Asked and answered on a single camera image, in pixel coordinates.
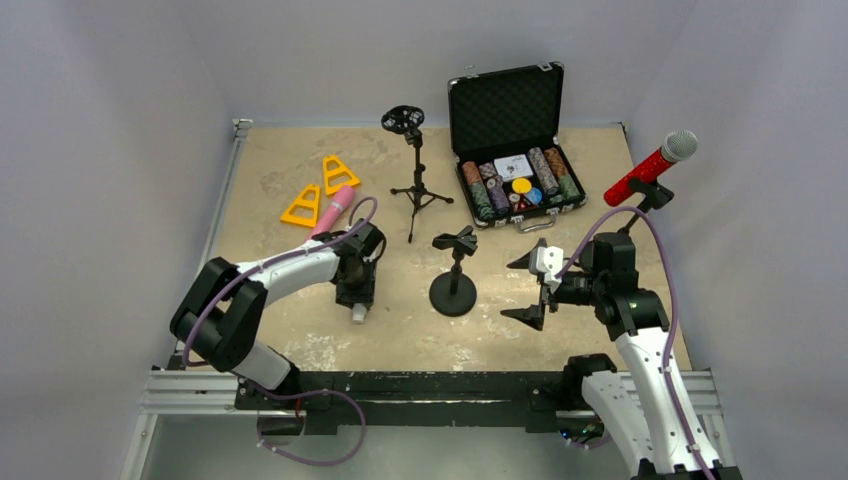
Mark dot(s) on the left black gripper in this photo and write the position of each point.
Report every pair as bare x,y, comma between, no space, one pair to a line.
351,292

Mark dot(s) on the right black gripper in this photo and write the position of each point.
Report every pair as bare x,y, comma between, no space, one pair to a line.
545,291

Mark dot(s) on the red glitter microphone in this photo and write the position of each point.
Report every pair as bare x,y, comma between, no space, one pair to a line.
677,146

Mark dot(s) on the white microphone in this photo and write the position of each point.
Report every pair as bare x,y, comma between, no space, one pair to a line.
359,312

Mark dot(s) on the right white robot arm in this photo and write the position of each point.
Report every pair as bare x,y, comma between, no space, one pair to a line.
658,433

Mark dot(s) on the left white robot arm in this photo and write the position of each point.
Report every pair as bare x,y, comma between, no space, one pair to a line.
220,315

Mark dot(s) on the yellow triangle stand near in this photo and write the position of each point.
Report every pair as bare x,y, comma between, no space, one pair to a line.
304,210

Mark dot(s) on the yellow triangle stand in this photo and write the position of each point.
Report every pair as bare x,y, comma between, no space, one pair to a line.
336,175
304,210

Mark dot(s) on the yellow triangle stand far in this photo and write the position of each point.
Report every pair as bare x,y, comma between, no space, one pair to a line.
336,175

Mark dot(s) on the black tripod mic stand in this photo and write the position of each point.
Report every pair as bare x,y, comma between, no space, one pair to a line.
406,120

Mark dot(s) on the pink microphone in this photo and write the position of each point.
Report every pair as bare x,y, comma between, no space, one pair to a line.
340,201

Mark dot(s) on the yellow dealer chip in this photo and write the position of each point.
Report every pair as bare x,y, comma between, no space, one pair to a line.
521,186

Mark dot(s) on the white card deck box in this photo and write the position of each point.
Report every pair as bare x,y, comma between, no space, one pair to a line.
513,167

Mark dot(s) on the black poker chip case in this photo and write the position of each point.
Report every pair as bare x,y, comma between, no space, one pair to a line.
505,113

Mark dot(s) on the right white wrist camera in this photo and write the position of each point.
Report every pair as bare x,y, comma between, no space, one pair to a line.
545,263

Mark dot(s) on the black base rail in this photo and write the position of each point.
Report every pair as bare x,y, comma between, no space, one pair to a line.
536,402

